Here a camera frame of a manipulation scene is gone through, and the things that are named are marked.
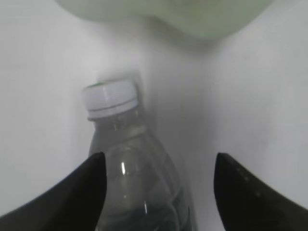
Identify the clear plastic water bottle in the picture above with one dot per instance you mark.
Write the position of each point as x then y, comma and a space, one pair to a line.
144, 189

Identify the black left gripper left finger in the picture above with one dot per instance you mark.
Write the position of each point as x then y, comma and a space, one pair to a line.
74, 204

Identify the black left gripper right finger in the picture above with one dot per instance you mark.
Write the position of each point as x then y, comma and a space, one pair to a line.
245, 203

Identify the pale green wavy glass plate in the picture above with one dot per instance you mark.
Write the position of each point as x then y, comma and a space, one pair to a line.
206, 19

